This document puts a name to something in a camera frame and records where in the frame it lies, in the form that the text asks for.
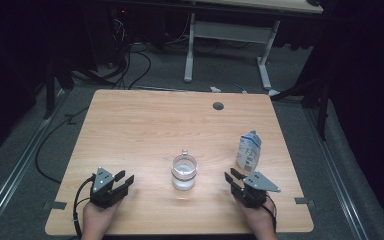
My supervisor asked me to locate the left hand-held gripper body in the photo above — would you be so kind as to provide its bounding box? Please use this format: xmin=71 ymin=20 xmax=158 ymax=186
xmin=88 ymin=166 xmax=129 ymax=210

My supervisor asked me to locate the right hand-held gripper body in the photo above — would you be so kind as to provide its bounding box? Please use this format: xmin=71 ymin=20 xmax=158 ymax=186
xmin=230 ymin=170 xmax=282 ymax=209

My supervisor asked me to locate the white and blue milk carton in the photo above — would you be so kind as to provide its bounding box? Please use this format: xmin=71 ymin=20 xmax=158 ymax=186
xmin=235 ymin=129 xmax=263 ymax=175

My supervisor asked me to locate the clear glass jar with lid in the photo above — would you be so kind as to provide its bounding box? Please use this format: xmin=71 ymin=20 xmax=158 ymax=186
xmin=170 ymin=148 xmax=199 ymax=192

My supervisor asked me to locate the person's right hand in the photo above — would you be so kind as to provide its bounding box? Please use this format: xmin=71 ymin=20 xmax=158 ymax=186
xmin=234 ymin=196 xmax=277 ymax=233

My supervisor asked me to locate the person's left hand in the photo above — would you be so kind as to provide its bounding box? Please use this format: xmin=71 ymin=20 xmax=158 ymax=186
xmin=81 ymin=199 xmax=122 ymax=233

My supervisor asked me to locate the grey tape strip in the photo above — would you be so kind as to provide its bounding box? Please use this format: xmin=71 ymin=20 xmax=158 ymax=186
xmin=294 ymin=196 xmax=316 ymax=206
xmin=42 ymin=200 xmax=68 ymax=211

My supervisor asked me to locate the black metal stand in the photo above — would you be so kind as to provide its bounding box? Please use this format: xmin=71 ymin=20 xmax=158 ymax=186
xmin=269 ymin=74 xmax=332 ymax=142
xmin=42 ymin=54 xmax=76 ymax=121

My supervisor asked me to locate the white-framed wooden desk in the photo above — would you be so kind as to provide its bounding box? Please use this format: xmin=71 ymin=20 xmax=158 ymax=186
xmin=183 ymin=0 xmax=325 ymax=98

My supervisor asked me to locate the black computer with red light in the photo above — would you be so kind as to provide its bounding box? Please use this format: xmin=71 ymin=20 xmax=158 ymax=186
xmin=108 ymin=4 xmax=133 ymax=46

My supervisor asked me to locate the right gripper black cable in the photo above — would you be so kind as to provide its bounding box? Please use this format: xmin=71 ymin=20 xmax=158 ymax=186
xmin=261 ymin=194 xmax=278 ymax=234

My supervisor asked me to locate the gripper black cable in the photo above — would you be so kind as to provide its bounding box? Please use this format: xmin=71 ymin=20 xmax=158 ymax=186
xmin=261 ymin=194 xmax=278 ymax=234
xmin=72 ymin=176 xmax=96 ymax=240

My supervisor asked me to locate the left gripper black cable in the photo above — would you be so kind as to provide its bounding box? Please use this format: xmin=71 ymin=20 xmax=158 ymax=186
xmin=72 ymin=176 xmax=96 ymax=240

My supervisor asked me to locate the long black floor cable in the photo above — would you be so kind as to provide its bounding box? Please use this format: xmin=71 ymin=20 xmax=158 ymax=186
xmin=34 ymin=105 xmax=92 ymax=185

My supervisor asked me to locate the metal floor rail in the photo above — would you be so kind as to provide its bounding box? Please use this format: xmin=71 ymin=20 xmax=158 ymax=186
xmin=303 ymin=106 xmax=370 ymax=240
xmin=0 ymin=89 xmax=70 ymax=235

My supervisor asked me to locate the looping black floor cable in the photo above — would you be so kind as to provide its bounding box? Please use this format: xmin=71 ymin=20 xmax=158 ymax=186
xmin=127 ymin=49 xmax=153 ymax=91

